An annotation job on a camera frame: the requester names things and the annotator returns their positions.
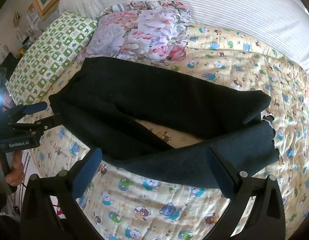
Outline black pants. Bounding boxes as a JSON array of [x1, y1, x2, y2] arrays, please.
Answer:
[[48, 57, 280, 189]]

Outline white striped bedding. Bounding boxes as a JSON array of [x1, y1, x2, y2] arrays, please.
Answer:
[[58, 0, 309, 74]]

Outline person's left forearm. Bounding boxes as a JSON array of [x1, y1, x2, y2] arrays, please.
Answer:
[[0, 192, 21, 240]]

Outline black box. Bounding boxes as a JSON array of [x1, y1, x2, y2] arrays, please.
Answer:
[[0, 52, 20, 74]]

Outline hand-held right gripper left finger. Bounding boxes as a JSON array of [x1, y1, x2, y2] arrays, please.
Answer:
[[21, 147, 103, 240]]

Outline person's left hand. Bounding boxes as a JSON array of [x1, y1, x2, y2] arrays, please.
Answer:
[[0, 151, 26, 187]]

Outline green checked pillow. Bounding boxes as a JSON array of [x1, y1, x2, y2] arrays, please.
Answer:
[[8, 10, 98, 105]]

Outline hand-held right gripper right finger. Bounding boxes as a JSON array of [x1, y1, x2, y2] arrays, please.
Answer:
[[205, 147, 286, 240]]

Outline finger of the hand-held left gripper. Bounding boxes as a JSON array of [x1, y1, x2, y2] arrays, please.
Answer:
[[13, 113, 61, 136], [9, 101, 48, 126]]

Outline floral pillow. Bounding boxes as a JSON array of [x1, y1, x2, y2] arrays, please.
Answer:
[[83, 0, 191, 67]]

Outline bear printed yellow blanket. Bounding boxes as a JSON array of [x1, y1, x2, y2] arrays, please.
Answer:
[[27, 24, 309, 240]]

